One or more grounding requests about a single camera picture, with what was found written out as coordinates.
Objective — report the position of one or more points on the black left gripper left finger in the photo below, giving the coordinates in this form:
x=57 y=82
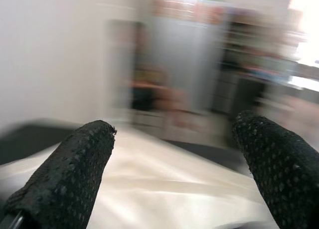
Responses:
x=67 y=176

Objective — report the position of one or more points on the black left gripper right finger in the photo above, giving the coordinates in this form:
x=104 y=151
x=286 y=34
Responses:
x=286 y=176

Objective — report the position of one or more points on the black table cloth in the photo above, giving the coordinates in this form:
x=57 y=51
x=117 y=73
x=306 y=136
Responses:
x=25 y=139

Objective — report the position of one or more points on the white plastic table top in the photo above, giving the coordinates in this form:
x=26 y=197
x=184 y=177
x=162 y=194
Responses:
x=162 y=189

